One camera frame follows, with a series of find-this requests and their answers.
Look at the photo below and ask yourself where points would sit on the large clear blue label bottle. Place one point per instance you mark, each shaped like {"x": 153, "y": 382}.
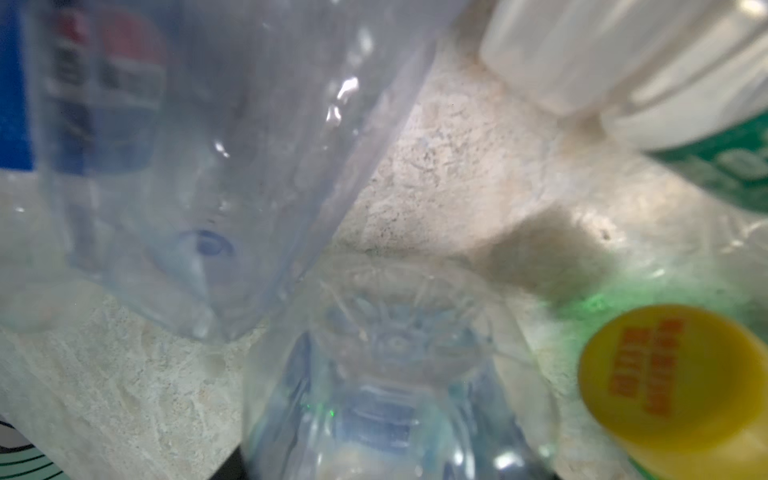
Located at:
{"x": 384, "y": 368}

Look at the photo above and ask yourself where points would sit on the clear bottle white cap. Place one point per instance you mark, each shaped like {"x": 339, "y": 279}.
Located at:
{"x": 192, "y": 158}

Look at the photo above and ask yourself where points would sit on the green Sprite bottle yellow cap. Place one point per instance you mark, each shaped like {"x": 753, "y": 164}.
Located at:
{"x": 682, "y": 390}

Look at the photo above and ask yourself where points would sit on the clear bottle green band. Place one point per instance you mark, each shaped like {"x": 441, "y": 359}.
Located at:
{"x": 683, "y": 82}

